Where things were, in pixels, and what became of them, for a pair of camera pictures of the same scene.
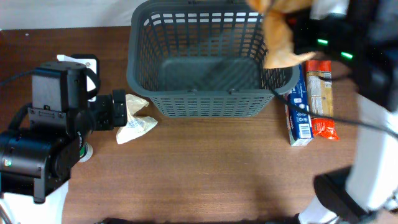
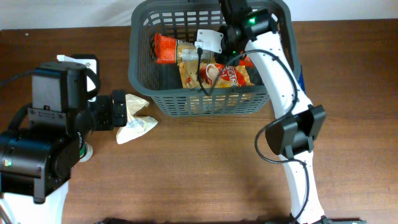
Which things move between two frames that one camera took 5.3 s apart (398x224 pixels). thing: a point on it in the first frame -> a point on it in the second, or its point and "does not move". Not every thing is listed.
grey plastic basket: x=203 y=59 does not move
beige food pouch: x=135 y=125 does not move
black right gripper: x=301 y=35 -> x=223 y=60
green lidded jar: x=86 y=152 does not move
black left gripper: x=104 y=112 does not move
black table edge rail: x=293 y=220 does not move
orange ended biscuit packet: x=320 y=98 -> x=170 y=50
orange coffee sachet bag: x=280 y=50 -> x=214 y=75
